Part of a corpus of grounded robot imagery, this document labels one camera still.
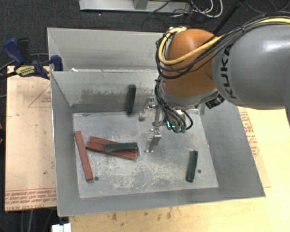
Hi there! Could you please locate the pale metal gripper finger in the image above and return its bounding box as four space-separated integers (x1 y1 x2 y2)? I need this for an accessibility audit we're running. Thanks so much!
138 97 159 122
144 128 163 153

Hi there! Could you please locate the dark green flat block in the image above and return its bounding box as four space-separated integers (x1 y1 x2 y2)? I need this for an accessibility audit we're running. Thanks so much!
185 150 199 183
126 84 137 117
103 142 139 153

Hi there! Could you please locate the grey metal bin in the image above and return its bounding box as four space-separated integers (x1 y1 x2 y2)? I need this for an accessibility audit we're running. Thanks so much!
47 27 266 217

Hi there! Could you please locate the brown cardboard board red print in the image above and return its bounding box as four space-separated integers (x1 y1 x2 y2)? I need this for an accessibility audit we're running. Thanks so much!
4 65 273 212

